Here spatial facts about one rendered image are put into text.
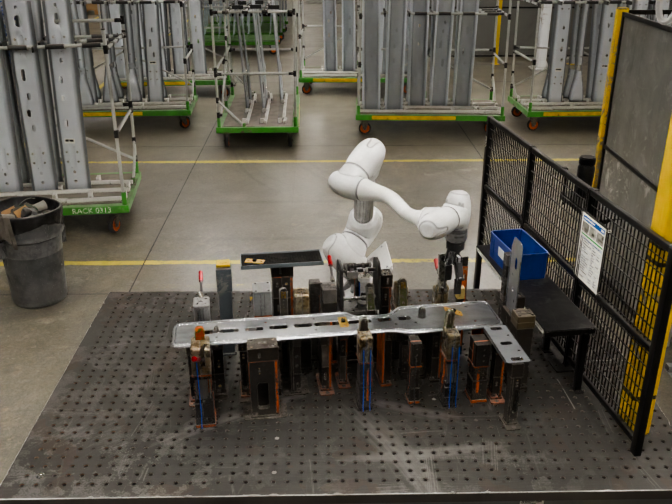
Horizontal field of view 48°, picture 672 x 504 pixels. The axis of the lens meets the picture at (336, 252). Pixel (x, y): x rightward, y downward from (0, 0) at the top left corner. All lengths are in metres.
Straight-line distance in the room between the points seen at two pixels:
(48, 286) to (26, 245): 0.36
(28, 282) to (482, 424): 3.60
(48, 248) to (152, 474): 2.97
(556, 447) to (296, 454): 1.00
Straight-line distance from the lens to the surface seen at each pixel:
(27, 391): 4.89
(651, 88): 5.15
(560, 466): 3.02
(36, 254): 5.63
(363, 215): 3.77
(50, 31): 7.07
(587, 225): 3.28
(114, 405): 3.34
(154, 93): 10.63
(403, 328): 3.16
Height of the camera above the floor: 2.55
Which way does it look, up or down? 24 degrees down
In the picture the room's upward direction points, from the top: straight up
